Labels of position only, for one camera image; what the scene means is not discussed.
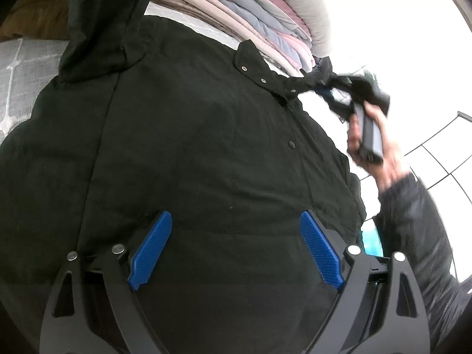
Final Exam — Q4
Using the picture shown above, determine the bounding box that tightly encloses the bed with grey quilted cover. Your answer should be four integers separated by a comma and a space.
0, 4, 307, 144

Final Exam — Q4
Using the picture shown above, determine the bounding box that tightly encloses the black padded jacket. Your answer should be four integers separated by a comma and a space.
0, 0, 367, 354

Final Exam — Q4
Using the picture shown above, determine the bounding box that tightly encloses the stack of folded clothes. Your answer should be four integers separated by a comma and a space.
144, 0, 318, 78

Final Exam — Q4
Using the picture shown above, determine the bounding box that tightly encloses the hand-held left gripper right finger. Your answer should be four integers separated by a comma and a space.
299, 209, 434, 354

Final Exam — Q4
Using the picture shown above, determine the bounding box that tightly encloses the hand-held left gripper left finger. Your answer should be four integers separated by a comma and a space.
39, 210, 174, 354

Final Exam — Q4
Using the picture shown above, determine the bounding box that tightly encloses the person's right hand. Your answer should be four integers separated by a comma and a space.
347, 103, 411, 192

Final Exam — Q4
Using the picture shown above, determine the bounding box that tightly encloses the light grey folded duvet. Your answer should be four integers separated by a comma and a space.
254, 0, 332, 58

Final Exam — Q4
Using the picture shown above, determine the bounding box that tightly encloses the brown cloth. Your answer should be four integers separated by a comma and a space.
0, 0, 82, 42

